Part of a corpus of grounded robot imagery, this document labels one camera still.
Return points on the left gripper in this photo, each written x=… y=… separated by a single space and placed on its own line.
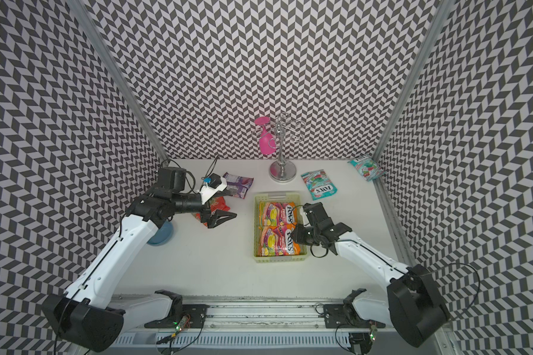
x=206 y=214

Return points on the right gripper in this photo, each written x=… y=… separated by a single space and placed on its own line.
x=298 y=231

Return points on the red 100 candy bag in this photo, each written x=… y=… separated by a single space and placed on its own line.
x=221 y=204

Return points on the purple Fox's berries bag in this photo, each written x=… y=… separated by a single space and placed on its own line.
x=237 y=186

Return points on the orange Fox's bag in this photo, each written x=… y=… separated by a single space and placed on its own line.
x=277 y=241

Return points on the light green plastic basket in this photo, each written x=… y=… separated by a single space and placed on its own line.
x=285 y=197

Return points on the teal Fox's mint bag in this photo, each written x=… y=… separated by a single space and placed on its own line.
x=319 y=184

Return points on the orange candy bag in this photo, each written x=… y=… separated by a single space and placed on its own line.
x=277 y=214

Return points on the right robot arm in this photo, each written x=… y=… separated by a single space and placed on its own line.
x=414 y=306

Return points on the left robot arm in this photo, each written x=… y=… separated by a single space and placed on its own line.
x=84 y=314

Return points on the blue bowl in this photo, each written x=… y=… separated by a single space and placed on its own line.
x=164 y=235

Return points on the chrome glass holder stand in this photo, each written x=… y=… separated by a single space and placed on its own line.
x=286 y=130

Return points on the pink plastic wine glass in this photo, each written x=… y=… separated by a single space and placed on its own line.
x=267 y=143

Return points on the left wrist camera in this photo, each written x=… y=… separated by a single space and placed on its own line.
x=211 y=185

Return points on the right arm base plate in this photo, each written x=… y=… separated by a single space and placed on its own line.
x=336 y=315

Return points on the aluminium front rail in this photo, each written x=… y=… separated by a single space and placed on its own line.
x=232 y=314

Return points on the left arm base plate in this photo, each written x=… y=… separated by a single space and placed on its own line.
x=195 y=314

